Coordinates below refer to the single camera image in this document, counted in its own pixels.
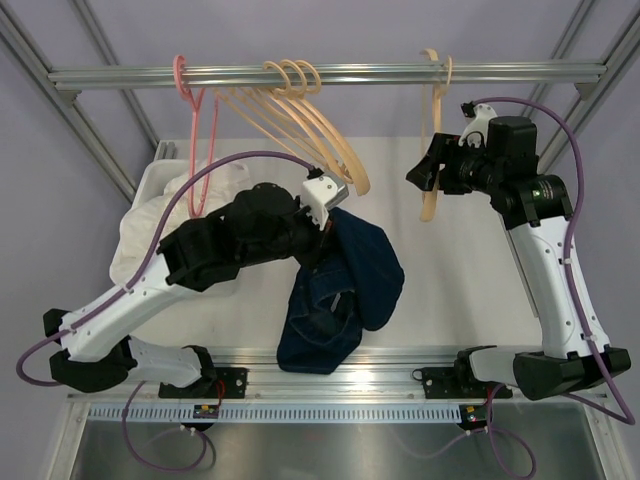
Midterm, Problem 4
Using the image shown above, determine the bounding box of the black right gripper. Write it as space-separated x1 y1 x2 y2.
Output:
407 133 504 196

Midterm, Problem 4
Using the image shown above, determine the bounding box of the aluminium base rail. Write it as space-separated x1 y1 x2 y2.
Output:
67 347 609 401

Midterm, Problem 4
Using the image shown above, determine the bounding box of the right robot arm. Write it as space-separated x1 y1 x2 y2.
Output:
406 115 631 400

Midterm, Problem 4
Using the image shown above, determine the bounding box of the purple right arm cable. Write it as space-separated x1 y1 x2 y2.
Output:
472 97 636 426

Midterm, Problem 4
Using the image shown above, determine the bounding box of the aluminium frame strut right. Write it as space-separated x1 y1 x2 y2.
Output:
529 1 639 153

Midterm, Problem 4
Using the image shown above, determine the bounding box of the white plastic basket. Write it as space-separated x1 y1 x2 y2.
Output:
130 157 241 297

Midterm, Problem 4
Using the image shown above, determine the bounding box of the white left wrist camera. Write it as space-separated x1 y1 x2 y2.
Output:
300 172 349 230

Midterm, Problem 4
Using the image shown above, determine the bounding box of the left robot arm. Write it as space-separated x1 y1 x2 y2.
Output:
44 176 348 398

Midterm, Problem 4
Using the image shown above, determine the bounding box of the dark navy skirt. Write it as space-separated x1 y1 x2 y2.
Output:
276 208 405 375

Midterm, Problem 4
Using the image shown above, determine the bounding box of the white pleated skirt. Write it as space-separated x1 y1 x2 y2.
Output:
109 157 251 289

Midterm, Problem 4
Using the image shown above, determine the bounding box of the white slotted cable duct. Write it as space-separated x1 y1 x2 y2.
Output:
87 403 461 422

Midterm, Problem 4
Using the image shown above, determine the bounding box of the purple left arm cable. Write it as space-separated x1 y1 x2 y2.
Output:
16 151 321 387

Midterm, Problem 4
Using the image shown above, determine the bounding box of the aluminium frame strut left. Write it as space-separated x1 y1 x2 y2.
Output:
1 1 137 199

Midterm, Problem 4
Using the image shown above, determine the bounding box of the aluminium hanging rail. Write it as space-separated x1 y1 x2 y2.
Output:
59 60 605 90

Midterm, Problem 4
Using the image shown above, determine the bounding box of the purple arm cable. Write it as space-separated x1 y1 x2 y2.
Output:
16 151 321 387
472 97 636 426

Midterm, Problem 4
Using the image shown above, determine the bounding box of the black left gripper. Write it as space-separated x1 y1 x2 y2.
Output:
240 195 344 274

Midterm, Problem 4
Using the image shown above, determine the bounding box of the aluminium frame strut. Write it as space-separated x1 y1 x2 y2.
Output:
1 1 137 199
529 1 639 153

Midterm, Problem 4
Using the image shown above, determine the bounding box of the pink plastic hanger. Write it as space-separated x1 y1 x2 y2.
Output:
172 55 220 219

